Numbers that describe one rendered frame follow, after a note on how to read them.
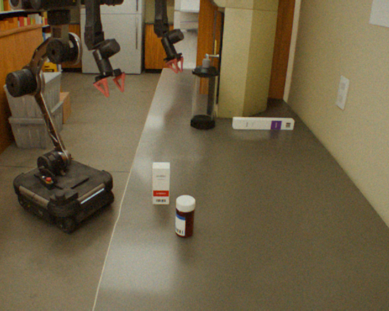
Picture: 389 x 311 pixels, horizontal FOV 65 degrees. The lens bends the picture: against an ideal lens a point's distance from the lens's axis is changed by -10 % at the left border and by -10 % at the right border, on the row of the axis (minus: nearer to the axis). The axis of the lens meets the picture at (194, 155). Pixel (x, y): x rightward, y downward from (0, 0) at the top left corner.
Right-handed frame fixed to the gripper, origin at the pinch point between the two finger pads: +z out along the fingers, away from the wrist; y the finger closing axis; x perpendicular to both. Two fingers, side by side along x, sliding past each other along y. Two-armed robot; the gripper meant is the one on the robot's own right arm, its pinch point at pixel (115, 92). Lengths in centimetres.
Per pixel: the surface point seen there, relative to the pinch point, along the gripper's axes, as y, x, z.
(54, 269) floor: -24, 80, 75
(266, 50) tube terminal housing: 41, -54, 7
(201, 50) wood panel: 51, -19, -6
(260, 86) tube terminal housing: 39, -46, 21
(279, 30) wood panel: 71, -55, -2
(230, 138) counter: 5, -41, 33
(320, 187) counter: -13, -74, 51
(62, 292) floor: -33, 65, 83
